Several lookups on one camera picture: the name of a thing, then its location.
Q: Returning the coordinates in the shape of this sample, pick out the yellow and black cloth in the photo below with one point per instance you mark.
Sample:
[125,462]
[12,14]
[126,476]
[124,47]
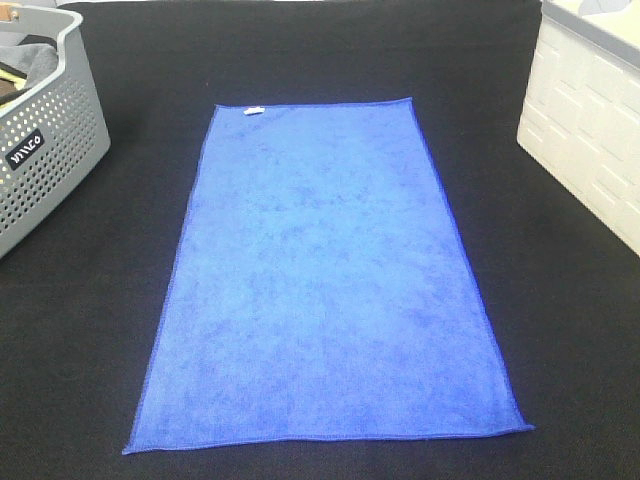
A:
[13,83]

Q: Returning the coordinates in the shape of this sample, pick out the white plastic storage crate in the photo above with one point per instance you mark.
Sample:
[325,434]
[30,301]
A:
[580,116]

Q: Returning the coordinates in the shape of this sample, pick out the grey perforated plastic basket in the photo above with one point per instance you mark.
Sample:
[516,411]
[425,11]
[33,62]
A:
[53,134]

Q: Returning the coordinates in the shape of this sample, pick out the blue microfiber towel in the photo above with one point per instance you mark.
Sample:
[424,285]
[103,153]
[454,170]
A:
[320,291]

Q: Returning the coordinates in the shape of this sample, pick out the grey towel in basket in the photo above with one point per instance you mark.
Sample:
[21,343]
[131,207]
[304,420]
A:
[30,62]

